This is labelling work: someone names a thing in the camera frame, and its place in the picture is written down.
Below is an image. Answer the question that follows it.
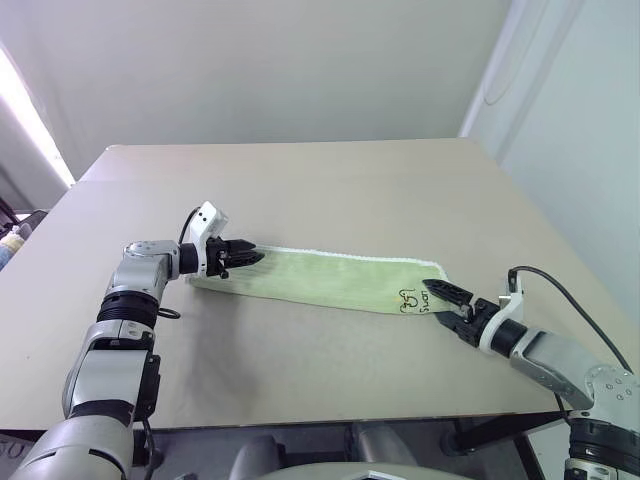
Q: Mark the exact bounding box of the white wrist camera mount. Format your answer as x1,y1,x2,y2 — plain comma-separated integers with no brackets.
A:
477,277,526,352
189,200,231,277

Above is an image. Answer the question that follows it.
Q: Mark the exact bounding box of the grey rounded shape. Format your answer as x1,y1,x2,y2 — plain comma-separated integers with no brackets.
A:
228,433,287,480

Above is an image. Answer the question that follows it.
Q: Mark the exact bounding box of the light green printed towel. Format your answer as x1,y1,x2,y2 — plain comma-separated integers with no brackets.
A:
185,243,450,317

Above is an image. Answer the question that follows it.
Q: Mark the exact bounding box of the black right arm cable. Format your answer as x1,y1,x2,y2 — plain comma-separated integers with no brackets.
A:
506,266,635,426

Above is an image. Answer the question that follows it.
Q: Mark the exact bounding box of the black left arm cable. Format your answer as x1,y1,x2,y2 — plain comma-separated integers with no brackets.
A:
130,207,201,471

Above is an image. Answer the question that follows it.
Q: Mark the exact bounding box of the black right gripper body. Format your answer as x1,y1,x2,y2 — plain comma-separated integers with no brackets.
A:
456,297,500,348

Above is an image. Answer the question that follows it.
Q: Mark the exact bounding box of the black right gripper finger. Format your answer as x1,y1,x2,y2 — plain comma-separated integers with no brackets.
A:
433,310,467,335
423,278,474,307

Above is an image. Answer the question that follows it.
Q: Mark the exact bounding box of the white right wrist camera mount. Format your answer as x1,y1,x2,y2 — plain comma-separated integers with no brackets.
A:
477,277,526,352

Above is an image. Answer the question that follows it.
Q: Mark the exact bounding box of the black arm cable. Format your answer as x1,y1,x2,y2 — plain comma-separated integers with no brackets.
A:
506,266,635,426
130,207,201,471

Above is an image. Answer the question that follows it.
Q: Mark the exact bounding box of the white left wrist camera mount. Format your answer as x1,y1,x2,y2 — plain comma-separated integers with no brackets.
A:
189,200,231,277

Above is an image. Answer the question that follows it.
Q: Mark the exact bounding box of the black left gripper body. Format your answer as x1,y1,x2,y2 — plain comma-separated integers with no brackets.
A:
203,236,234,280

